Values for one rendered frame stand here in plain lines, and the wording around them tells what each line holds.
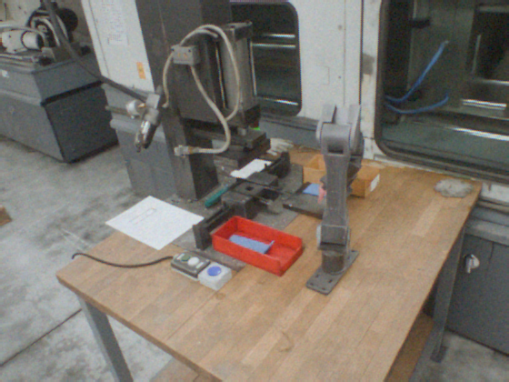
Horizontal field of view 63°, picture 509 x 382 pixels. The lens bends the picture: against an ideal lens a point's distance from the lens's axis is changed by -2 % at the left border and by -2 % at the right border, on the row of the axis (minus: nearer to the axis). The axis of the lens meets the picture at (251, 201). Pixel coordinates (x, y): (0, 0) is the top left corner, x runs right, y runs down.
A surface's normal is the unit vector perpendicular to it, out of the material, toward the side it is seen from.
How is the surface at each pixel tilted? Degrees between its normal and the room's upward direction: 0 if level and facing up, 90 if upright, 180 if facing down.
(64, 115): 90
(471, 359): 0
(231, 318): 0
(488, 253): 90
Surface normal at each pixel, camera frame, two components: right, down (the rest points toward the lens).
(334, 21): -0.64, 0.46
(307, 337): -0.10, -0.85
